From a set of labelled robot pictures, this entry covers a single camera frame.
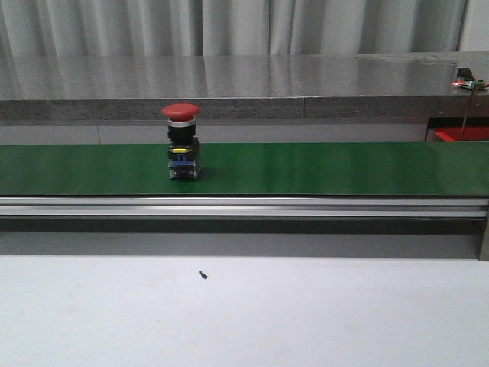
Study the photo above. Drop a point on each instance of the green conveyor belt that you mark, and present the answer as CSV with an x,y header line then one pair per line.
x,y
296,169

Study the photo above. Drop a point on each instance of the grey stone counter shelf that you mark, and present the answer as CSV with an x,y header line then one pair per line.
x,y
124,88

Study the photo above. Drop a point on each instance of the red plastic tray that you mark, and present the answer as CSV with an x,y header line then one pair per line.
x,y
456,134

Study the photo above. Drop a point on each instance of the black sensor module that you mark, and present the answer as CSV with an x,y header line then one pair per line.
x,y
464,74

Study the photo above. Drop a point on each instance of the small green circuit board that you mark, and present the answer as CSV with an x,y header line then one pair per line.
x,y
470,84

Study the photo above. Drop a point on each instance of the grey pleated curtain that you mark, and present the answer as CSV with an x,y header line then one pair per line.
x,y
212,28

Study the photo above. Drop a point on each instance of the aluminium conveyor frame rail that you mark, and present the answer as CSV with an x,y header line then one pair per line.
x,y
351,227

